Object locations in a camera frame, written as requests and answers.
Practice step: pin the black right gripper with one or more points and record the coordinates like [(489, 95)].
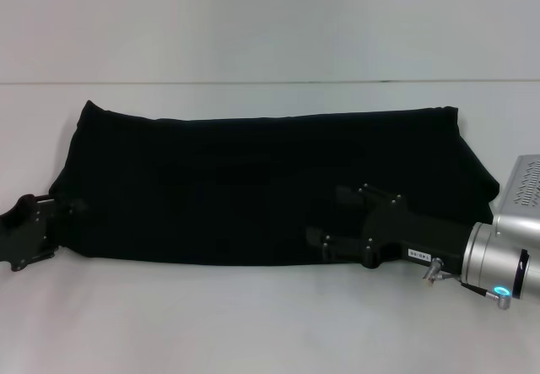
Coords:
[(417, 234)]

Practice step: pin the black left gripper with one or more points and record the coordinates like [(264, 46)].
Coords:
[(29, 232)]

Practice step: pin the black FREE print t-shirt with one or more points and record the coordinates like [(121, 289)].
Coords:
[(261, 188)]

